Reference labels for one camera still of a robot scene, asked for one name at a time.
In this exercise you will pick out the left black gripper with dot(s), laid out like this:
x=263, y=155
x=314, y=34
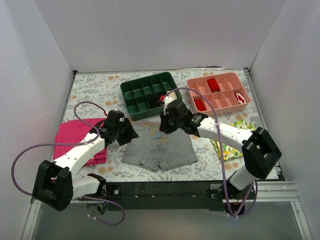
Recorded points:
x=127, y=132

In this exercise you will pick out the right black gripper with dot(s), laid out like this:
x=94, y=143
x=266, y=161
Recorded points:
x=164, y=121

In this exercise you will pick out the grey striped boxer underwear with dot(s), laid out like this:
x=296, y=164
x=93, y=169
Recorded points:
x=156, y=151

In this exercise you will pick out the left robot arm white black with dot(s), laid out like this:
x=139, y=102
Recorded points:
x=55, y=184

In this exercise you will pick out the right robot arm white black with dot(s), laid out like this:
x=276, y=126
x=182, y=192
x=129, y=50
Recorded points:
x=259, y=150

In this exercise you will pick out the beige rolled sock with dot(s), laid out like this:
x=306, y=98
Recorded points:
x=173, y=95

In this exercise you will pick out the red rolled cloth lower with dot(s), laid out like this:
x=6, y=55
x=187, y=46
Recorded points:
x=199, y=105

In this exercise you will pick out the green divided organizer tray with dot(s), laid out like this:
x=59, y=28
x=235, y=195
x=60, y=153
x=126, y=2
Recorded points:
x=134, y=93

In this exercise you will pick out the pink folded cloth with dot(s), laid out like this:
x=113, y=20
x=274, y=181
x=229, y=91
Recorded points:
x=74, y=131

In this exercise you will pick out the red rolled cloth upper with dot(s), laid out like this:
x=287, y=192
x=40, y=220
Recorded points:
x=213, y=85

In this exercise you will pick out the pink divided organizer tray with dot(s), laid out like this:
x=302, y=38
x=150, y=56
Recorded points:
x=224, y=101

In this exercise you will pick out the lemon print folded cloth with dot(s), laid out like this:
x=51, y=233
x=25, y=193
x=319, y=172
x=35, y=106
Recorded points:
x=230, y=153

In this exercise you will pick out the red white rolled cloth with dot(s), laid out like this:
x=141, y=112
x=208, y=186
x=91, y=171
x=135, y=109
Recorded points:
x=240, y=98

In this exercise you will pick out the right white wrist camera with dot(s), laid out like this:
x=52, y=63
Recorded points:
x=165, y=100

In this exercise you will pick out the black metal base rail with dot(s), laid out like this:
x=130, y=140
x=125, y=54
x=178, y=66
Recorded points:
x=167, y=195

